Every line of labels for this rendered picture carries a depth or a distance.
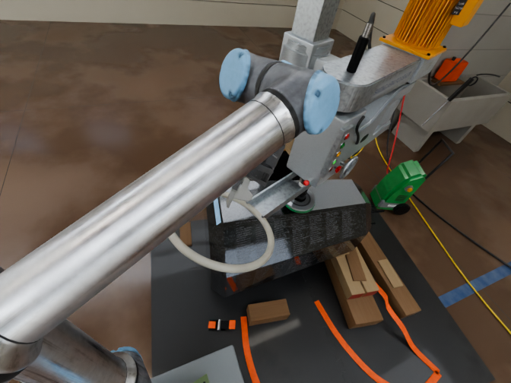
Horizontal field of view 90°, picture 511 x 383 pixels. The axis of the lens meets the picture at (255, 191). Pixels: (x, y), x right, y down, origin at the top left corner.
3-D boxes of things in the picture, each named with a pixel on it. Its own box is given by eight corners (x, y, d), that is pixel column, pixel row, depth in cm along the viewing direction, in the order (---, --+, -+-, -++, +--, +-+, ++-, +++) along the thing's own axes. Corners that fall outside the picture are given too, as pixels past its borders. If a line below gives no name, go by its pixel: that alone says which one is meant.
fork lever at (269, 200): (317, 154, 169) (319, 148, 166) (341, 171, 162) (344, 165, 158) (239, 202, 131) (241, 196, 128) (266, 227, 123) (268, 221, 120)
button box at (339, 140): (327, 169, 135) (349, 122, 114) (331, 172, 134) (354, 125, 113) (318, 175, 130) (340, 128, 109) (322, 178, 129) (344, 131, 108)
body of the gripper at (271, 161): (263, 189, 67) (284, 150, 61) (233, 175, 67) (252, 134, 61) (268, 178, 74) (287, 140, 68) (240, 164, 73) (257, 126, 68)
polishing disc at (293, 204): (320, 197, 170) (320, 196, 169) (305, 216, 157) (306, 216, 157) (293, 182, 177) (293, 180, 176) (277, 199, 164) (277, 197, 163)
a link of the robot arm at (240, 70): (259, 50, 41) (305, 71, 49) (220, 41, 48) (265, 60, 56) (243, 109, 44) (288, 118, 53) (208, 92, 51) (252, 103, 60)
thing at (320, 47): (268, 80, 213) (278, 25, 183) (306, 81, 223) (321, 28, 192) (282, 103, 192) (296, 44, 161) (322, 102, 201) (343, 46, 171)
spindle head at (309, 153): (319, 147, 169) (347, 81, 135) (347, 166, 160) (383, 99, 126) (284, 169, 149) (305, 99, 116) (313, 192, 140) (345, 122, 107)
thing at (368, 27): (349, 68, 108) (368, 20, 95) (357, 72, 106) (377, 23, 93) (344, 70, 106) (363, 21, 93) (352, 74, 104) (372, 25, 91)
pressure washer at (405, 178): (394, 192, 314) (441, 134, 250) (404, 216, 291) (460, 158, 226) (366, 190, 310) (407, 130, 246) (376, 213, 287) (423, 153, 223)
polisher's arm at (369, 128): (356, 128, 198) (389, 63, 161) (382, 144, 188) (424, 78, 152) (296, 166, 158) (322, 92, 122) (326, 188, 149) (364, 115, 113)
